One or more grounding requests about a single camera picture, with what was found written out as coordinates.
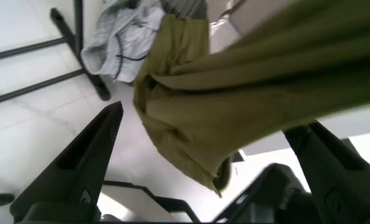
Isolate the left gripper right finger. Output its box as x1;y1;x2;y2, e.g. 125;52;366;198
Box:
283;121;370;224

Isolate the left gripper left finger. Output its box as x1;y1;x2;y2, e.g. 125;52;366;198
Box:
9;101;124;223

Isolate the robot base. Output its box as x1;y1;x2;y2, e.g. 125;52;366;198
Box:
97;163;323;224

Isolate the black clothes rack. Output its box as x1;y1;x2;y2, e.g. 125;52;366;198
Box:
0;0;111;108

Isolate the green long-sleeved shirt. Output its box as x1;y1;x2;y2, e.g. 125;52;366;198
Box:
133;0;370;197

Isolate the pale grey ribbed garment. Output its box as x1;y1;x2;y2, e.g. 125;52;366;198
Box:
80;0;208;83

